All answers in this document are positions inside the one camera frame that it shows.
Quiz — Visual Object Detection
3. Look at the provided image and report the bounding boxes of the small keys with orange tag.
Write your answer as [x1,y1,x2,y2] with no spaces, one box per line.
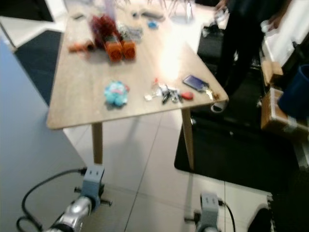
[145,77,165,101]

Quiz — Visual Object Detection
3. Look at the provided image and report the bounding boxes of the white partition panel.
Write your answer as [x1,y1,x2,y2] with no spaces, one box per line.
[0,19,87,232]

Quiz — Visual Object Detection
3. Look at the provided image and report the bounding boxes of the dark rug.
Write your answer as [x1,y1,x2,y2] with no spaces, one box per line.
[14,30,63,104]
[174,82,309,194]

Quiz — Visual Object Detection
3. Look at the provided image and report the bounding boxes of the wooden table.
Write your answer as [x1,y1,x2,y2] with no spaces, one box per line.
[46,0,228,171]

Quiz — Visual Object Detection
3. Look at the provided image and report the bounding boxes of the orange cylinder device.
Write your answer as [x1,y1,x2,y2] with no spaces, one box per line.
[105,40,124,62]
[122,40,137,60]

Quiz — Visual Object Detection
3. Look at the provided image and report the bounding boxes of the clear jar with red lid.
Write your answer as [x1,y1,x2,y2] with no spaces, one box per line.
[91,0,119,46]

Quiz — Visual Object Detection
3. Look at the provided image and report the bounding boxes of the silver metal parts pile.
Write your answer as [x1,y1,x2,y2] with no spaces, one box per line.
[120,25,143,42]

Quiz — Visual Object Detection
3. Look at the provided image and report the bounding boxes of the black remote control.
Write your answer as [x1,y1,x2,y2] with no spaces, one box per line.
[140,11,166,21]

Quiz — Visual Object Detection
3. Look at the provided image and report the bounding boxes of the white tape roll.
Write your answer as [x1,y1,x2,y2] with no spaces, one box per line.
[210,101,226,113]

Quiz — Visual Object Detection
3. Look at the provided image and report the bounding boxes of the person in dark clothes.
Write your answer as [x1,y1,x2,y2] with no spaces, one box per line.
[215,0,293,95]

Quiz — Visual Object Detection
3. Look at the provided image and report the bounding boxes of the small cardboard box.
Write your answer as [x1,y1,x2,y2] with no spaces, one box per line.
[261,60,284,87]

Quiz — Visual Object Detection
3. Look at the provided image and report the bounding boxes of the large cardboard box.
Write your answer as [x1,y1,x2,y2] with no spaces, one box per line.
[261,88,309,141]

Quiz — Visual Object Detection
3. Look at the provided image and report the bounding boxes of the dark blue bin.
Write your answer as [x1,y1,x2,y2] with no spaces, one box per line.
[278,65,309,119]

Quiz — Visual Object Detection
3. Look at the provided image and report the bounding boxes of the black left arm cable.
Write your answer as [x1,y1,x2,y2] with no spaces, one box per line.
[17,168,88,232]

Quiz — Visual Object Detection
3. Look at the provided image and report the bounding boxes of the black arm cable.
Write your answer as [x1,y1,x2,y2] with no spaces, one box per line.
[17,168,88,232]
[219,201,236,232]

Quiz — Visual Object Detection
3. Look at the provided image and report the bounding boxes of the orange handled tool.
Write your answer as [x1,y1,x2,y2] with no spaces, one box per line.
[69,42,96,54]

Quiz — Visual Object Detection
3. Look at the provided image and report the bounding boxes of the turquoise plush toy keychain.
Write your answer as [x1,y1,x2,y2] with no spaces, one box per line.
[104,80,130,107]

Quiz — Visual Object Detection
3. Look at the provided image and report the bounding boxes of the dark blue card holder keychain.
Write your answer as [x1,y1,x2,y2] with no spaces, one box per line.
[183,74,220,101]

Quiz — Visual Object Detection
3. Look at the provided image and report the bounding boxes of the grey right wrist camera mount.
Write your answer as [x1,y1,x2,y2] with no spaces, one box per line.
[199,192,221,230]

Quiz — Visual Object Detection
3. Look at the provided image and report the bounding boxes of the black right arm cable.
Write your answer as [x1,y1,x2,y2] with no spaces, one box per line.
[219,201,236,232]

